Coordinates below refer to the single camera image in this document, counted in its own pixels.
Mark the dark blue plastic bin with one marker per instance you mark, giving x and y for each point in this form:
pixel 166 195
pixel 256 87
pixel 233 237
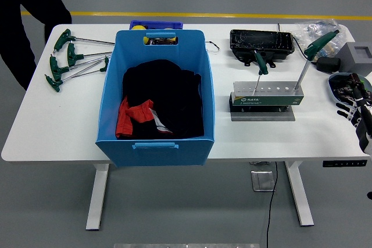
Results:
pixel 157 23

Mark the black garment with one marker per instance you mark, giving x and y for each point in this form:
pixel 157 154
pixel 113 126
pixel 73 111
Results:
pixel 162 91

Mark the yellow ball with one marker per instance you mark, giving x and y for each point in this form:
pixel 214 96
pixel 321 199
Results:
pixel 138 27

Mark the black plastic tray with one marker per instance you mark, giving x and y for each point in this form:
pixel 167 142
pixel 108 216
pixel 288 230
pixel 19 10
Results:
pixel 261 41

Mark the green grey hex key rack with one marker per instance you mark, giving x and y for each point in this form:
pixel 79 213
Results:
pixel 267 101

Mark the black table control panel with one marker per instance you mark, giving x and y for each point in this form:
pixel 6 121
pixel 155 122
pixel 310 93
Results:
pixel 344 163

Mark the clear plastic parts bag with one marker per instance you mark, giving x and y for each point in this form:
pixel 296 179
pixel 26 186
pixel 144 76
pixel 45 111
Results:
pixel 316 27

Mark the light blue plastic box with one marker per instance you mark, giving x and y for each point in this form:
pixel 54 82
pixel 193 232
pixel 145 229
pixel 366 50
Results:
pixel 157 155

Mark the pale blue oval bowl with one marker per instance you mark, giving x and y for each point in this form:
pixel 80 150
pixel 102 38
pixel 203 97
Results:
pixel 330 85

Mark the white table leg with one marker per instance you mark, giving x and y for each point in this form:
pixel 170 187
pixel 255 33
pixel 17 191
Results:
pixel 299 195
pixel 97 195

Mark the red garment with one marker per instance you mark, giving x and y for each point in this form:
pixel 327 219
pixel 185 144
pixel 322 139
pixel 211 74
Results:
pixel 139 113

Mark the taped resistor bundle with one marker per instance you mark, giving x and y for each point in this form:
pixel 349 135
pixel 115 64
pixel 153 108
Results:
pixel 329 50

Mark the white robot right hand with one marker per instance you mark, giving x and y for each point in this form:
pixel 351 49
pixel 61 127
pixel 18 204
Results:
pixel 363 126

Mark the grey foam box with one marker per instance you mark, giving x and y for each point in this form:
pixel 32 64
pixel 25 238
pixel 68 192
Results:
pixel 348 56

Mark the dark parts pile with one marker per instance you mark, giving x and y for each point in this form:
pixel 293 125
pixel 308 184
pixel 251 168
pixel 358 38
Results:
pixel 341 91

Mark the black power adapter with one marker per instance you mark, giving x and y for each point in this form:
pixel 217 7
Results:
pixel 328 65

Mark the person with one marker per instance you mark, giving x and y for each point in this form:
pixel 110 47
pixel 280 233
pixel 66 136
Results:
pixel 17 12

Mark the metal floor plate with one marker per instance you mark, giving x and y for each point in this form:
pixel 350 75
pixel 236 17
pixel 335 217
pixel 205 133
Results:
pixel 261 181

